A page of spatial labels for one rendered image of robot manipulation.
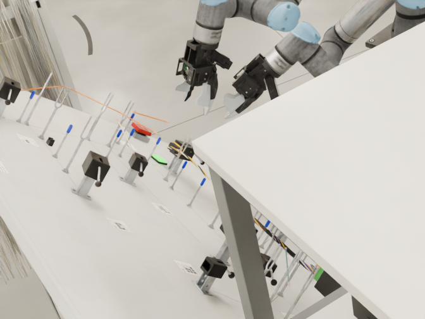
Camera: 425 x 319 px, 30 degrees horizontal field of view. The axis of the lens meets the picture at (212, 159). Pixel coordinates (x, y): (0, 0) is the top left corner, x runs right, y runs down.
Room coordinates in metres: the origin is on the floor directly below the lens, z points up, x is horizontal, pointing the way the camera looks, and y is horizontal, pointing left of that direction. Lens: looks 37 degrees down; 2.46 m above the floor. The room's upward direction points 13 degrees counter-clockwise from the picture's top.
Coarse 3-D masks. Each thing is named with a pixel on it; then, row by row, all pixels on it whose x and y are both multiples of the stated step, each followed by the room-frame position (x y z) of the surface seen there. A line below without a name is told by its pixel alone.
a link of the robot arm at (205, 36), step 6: (198, 30) 1.83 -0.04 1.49; (204, 30) 1.82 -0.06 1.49; (210, 30) 1.81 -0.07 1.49; (216, 30) 1.82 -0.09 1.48; (222, 30) 1.84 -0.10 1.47; (198, 36) 1.83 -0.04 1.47; (204, 36) 1.82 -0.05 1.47; (210, 36) 1.81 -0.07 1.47; (216, 36) 1.82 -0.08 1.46; (204, 42) 1.81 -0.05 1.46; (210, 42) 1.81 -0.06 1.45; (216, 42) 1.82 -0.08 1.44
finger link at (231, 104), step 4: (240, 96) 1.90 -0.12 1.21; (224, 100) 1.91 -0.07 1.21; (228, 100) 1.91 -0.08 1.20; (232, 100) 1.91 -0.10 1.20; (236, 100) 1.90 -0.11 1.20; (240, 100) 1.90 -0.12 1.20; (244, 100) 1.90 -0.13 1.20; (228, 104) 1.91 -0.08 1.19; (232, 104) 1.91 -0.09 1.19; (236, 104) 1.90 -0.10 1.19; (240, 104) 1.89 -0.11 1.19; (228, 108) 1.91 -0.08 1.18; (232, 108) 1.90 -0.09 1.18; (236, 108) 1.90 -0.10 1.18; (232, 112) 1.90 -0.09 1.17; (236, 112) 1.89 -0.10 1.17; (228, 116) 1.90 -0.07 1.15; (232, 116) 1.90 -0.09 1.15
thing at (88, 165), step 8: (88, 160) 1.35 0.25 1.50; (96, 160) 1.33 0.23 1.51; (104, 160) 1.35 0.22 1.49; (88, 168) 1.32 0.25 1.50; (96, 168) 1.33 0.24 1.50; (104, 168) 1.33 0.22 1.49; (88, 176) 1.32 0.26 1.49; (96, 176) 1.32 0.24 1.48; (104, 176) 1.32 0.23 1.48; (80, 184) 1.34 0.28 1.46; (88, 184) 1.33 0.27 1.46; (96, 184) 1.27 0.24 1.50; (72, 192) 1.32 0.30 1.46; (80, 192) 1.32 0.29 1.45; (88, 192) 1.33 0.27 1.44
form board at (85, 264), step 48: (0, 144) 1.44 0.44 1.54; (96, 144) 1.75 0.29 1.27; (144, 144) 1.97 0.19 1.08; (0, 192) 1.18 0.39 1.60; (48, 192) 1.27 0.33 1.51; (96, 192) 1.38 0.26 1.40; (144, 192) 1.52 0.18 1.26; (192, 192) 1.69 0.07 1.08; (48, 240) 1.05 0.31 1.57; (96, 240) 1.12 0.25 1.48; (144, 240) 1.22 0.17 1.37; (192, 240) 1.33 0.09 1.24; (288, 240) 1.63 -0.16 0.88; (48, 288) 0.90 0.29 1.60; (96, 288) 0.93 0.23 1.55; (144, 288) 1.00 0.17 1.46; (192, 288) 1.07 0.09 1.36; (288, 288) 1.26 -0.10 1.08
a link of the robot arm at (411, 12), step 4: (396, 4) 2.09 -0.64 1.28; (400, 4) 2.06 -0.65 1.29; (396, 8) 2.09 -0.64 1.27; (400, 8) 2.06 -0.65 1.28; (404, 8) 2.05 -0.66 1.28; (408, 8) 2.04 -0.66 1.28; (420, 8) 2.03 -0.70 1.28; (424, 8) 2.03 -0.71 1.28; (400, 12) 2.06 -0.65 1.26; (404, 12) 2.05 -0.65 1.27; (408, 12) 2.04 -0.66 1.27; (412, 12) 2.04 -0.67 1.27; (416, 12) 2.03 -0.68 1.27; (420, 12) 2.03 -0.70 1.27; (424, 12) 2.03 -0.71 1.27
